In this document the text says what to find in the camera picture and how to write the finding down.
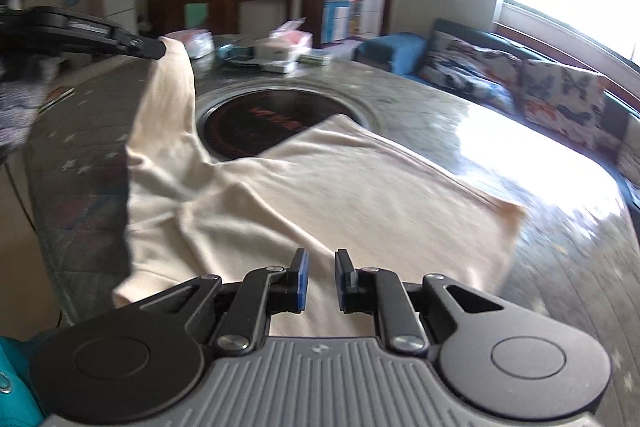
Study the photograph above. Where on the green and white box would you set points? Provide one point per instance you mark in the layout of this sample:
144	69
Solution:
314	58

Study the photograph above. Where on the blue and white cabinet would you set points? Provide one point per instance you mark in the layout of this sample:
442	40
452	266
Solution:
340	14

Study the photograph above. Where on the cream shirt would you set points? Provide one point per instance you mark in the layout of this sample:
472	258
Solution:
310	192

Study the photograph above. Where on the small butterfly print pillow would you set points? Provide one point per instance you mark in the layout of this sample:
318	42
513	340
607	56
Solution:
470	69

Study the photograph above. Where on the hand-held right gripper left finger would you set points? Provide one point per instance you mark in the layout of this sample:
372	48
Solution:
301	277

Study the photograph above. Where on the blue sofa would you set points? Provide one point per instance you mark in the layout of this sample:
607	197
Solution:
395	49

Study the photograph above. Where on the white and pink packet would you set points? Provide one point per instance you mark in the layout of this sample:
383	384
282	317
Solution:
192	42

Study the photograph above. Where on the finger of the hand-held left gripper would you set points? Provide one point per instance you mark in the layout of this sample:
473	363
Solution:
110	38

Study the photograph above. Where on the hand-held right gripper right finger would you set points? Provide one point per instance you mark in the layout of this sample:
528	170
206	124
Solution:
341	279

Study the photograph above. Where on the teal object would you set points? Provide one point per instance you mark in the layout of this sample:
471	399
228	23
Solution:
15	382

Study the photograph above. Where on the pink and white box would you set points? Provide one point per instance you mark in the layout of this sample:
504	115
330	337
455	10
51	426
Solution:
287	38

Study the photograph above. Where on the large butterfly print pillow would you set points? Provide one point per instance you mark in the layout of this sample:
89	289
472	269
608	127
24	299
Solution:
565	102

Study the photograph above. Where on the round black induction cooktop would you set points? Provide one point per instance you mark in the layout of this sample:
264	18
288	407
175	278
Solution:
250	122

